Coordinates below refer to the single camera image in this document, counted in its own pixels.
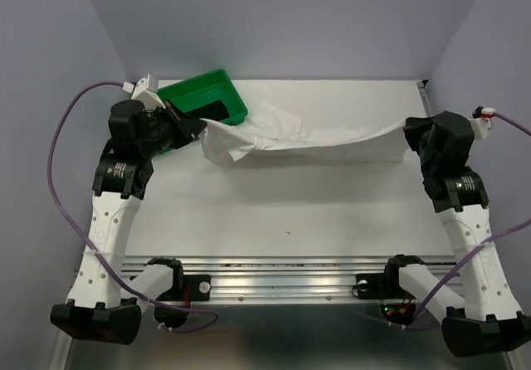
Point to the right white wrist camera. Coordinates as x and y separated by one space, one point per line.
482 122

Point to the aluminium frame rail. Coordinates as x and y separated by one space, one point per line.
256 281

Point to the black rolled t shirt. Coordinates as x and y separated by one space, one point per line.
215 110

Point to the green plastic bin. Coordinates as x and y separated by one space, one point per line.
203 89

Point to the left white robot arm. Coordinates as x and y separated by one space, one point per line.
100 306

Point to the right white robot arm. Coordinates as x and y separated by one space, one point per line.
473 302

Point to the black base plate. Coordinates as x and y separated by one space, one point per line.
189 289
369 287

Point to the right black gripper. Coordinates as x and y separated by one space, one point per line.
415 126

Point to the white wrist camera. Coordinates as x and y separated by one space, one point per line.
145 90
482 122

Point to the white t shirt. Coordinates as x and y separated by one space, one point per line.
269 132

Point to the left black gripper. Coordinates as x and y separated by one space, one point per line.
187 128

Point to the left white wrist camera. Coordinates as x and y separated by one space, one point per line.
145 90

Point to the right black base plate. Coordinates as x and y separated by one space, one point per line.
369 287

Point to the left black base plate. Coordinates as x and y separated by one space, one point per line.
189 289

